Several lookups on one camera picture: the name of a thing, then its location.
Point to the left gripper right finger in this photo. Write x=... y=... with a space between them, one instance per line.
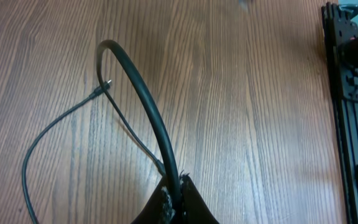
x=193 y=208

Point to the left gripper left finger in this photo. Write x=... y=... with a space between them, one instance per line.
x=158 y=208

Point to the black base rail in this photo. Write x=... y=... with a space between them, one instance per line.
x=341 y=43

